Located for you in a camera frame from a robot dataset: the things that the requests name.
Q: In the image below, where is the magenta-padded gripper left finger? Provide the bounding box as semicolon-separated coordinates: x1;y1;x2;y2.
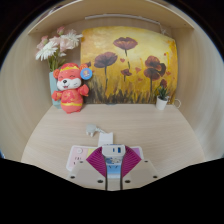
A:
66;146;108;192

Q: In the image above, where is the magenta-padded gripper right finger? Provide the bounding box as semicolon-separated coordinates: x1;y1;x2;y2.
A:
120;146;160;191

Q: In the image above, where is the white block charger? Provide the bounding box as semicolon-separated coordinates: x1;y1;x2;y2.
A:
101;143;127;166

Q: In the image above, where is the pastel multicolour power strip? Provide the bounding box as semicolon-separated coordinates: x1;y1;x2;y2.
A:
65;144;145;179

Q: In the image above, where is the white adapter block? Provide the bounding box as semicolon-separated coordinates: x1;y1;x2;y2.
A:
97;131;115;148

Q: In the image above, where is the white power plug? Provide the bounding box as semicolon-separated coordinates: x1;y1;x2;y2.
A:
85;123;103;138

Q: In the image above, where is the small potted green plant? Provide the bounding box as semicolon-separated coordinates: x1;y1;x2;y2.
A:
155;84;170;111

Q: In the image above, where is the red plush bear toy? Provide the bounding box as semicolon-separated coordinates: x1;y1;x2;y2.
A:
50;62;94;115

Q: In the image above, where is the light blue vase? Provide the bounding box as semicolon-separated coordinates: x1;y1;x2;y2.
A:
48;70;63;110

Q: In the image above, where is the yellow poppy flower painting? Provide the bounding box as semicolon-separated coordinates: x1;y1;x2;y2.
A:
79;25;179;105

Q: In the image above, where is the pink and white flower bouquet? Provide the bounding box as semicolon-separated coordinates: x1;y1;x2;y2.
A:
35;26;84;73

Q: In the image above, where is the white light bar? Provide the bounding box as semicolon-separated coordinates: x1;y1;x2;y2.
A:
83;13;161;26

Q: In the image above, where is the wooden shelf unit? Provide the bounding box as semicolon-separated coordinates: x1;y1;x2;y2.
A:
28;0;196;36

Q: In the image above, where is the thin white cable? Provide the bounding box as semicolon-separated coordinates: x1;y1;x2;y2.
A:
171;98;183;109

